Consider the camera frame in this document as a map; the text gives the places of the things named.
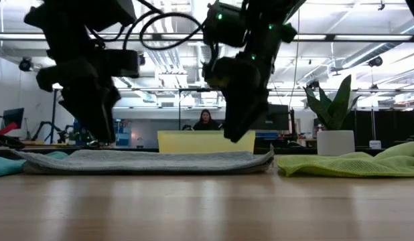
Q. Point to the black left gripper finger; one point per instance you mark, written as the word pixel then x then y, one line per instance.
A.
pixel 84 117
pixel 108 117

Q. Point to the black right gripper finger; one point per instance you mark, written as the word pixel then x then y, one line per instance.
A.
pixel 254 114
pixel 234 120

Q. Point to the grey microfiber towel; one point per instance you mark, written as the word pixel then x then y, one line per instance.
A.
pixel 143 162

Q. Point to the teal microfiber towel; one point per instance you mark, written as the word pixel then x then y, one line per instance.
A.
pixel 6 165

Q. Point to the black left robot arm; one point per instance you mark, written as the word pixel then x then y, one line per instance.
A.
pixel 76 16

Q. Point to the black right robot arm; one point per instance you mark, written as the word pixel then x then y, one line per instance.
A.
pixel 260 20

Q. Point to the lime green microfiber towel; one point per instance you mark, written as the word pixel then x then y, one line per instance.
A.
pixel 361 165

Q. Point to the large black monitor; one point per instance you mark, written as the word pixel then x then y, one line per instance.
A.
pixel 277 117

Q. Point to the person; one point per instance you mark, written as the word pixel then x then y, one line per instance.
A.
pixel 206 124

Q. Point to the black ceiling spotlight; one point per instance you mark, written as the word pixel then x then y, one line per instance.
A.
pixel 25 64
pixel 375 61

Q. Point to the yellow plastic bin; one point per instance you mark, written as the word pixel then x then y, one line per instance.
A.
pixel 193 142

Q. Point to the small black monitor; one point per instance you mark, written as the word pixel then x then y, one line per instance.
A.
pixel 14 118

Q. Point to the red bar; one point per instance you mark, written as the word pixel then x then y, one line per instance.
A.
pixel 4 129

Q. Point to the snake plant in white pot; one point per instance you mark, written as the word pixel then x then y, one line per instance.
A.
pixel 336 142

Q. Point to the white label card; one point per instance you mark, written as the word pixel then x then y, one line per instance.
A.
pixel 374 144

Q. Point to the black partition panel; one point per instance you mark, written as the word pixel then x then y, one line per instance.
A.
pixel 394 127

